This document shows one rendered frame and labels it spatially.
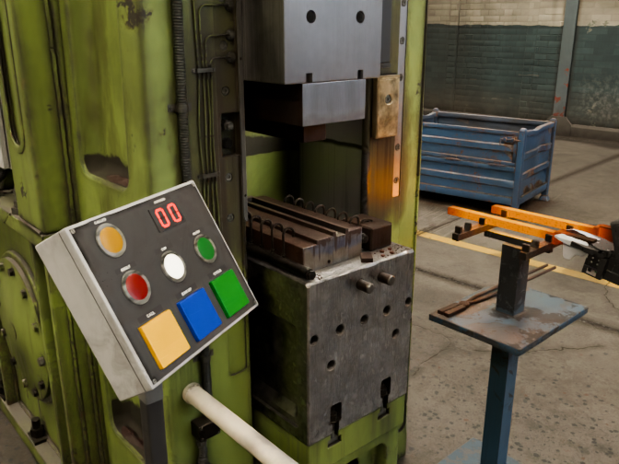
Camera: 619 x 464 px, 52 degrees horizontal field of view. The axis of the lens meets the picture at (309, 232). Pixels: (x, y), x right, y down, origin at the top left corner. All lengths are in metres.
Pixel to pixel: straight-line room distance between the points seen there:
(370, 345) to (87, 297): 0.89
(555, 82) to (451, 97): 1.65
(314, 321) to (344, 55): 0.63
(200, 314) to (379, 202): 0.89
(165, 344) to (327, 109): 0.70
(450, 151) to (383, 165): 3.63
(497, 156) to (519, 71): 4.57
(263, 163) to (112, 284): 1.06
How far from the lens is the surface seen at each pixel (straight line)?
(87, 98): 1.74
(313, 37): 1.45
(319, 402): 1.65
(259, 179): 2.00
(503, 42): 9.91
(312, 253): 1.54
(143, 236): 1.11
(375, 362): 1.75
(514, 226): 1.91
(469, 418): 2.70
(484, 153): 5.36
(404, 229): 2.01
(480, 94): 10.10
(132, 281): 1.05
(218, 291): 1.18
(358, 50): 1.54
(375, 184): 1.85
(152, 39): 1.39
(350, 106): 1.54
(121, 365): 1.05
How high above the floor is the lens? 1.49
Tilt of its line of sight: 18 degrees down
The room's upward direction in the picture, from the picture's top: straight up
